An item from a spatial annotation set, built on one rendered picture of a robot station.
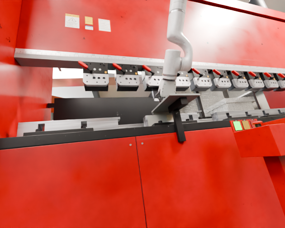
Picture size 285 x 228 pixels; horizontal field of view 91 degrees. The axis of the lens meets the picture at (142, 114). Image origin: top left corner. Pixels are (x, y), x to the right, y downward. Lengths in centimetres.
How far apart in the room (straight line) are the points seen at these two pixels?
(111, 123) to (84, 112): 62
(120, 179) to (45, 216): 29
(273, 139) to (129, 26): 111
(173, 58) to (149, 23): 59
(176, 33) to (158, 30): 47
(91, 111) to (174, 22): 99
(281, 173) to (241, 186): 25
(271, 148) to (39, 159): 92
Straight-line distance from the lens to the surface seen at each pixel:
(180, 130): 79
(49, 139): 72
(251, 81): 161
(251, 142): 79
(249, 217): 107
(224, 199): 95
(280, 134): 79
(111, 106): 143
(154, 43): 121
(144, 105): 150
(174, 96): 71
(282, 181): 86
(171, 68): 82
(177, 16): 91
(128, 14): 136
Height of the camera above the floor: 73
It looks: 16 degrees up
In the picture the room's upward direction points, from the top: 8 degrees counter-clockwise
